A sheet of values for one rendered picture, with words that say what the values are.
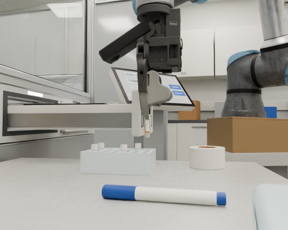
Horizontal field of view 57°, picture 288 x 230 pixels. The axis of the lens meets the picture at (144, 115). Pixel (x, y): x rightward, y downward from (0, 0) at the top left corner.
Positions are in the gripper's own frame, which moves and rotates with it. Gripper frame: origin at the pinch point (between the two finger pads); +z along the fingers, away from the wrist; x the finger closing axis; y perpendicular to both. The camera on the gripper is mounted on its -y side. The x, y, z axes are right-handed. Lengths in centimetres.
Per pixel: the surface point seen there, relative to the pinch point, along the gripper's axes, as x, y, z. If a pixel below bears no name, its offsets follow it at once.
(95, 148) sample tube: -4.2, -8.5, 6.7
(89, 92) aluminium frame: 68, -39, -13
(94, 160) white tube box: -7.0, -7.6, 8.6
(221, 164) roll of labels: 1.5, 14.8, 9.9
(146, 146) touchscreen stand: 112, -18, 16
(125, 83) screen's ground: 101, -29, -22
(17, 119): 8.2, -33.7, 1.2
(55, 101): 33, -37, -6
